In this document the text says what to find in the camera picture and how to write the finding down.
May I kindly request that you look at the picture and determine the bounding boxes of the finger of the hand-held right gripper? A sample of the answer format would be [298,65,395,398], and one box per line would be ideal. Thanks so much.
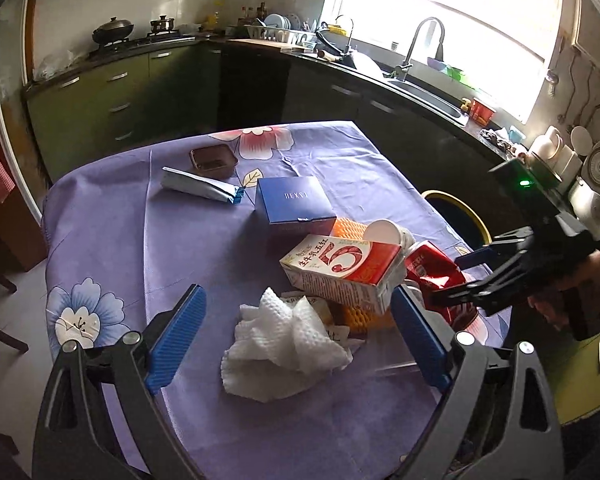
[426,260,531,313]
[455,228,536,270]

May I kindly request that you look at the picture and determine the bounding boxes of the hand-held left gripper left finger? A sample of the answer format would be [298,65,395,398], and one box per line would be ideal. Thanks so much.
[32,284,208,480]

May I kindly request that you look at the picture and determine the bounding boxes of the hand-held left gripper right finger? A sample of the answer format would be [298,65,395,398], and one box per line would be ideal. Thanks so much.
[390,285,566,480]

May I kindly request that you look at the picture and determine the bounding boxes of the clear plastic wrapper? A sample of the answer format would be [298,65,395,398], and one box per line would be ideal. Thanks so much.
[350,327,431,378]

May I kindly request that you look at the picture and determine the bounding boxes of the red snack packet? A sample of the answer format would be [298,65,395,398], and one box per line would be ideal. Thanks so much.
[404,240,478,326]

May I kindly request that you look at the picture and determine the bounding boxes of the orange foam fruit net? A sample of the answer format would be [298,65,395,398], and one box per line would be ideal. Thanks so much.
[330,217,398,335]

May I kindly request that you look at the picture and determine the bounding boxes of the white paper cup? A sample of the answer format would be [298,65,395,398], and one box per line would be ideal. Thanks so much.
[362,219,416,261]

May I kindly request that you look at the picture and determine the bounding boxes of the white paper towel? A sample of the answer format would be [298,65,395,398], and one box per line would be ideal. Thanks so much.
[221,287,366,403]

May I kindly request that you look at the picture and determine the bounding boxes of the red and white milk carton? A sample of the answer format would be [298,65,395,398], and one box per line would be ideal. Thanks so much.
[279,234,407,317]

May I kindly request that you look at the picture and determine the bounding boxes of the blue cardboard box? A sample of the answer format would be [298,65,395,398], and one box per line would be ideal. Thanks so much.
[254,176,338,238]

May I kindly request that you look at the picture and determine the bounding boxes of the person's right hand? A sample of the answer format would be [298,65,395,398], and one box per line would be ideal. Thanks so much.
[527,250,600,333]

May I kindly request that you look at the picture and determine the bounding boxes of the white kitchen appliance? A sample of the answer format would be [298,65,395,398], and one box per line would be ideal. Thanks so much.
[570,180,600,236]

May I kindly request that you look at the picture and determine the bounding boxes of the white mugs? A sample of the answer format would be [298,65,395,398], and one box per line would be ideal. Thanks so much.
[527,127,581,186]

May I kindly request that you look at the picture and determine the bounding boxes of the purple floral tablecloth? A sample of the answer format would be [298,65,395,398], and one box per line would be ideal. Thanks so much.
[40,120,513,480]

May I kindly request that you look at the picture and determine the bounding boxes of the silver foil pouch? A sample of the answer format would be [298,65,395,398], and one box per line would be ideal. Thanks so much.
[160,166,246,206]

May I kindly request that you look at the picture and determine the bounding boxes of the steel sink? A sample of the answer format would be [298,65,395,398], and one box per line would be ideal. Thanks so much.
[385,77,468,126]

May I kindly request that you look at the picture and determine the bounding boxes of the green plastic bowls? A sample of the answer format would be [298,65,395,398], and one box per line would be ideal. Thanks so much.
[427,57,468,83]

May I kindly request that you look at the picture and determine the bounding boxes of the brown plastic container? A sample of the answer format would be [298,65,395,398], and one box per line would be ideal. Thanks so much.
[189,144,240,181]

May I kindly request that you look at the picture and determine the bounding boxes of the dark wooden chair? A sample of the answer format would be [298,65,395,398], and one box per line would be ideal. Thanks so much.
[0,230,31,386]

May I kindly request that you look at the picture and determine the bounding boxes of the kitchen window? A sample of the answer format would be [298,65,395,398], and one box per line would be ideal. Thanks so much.
[320,0,566,126]

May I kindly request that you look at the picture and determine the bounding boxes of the tall metal faucet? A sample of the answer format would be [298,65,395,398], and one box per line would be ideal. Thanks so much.
[395,16,446,81]

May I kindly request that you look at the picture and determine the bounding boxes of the dark kitchen cabinets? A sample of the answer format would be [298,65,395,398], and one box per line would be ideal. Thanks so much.
[220,45,506,241]

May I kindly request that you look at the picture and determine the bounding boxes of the green kitchen cabinets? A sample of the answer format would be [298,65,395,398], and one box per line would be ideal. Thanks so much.
[25,42,221,181]

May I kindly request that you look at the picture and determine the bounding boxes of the small metal faucet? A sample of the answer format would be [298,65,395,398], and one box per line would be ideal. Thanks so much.
[325,15,356,56]

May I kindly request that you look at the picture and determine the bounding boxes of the gas stove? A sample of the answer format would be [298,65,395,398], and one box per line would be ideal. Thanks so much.
[87,32,196,56]

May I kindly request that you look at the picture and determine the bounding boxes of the wooden cutting board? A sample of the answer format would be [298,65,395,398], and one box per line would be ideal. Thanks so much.
[227,37,306,53]

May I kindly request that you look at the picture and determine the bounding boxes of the dish rack with dishes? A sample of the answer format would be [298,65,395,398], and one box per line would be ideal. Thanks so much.
[244,12,316,46]

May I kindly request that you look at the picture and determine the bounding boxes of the small metal pot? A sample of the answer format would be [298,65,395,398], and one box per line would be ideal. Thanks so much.
[149,15,177,36]

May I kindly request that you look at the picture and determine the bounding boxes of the black wok with lid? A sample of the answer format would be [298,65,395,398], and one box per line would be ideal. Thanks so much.
[91,16,135,45]

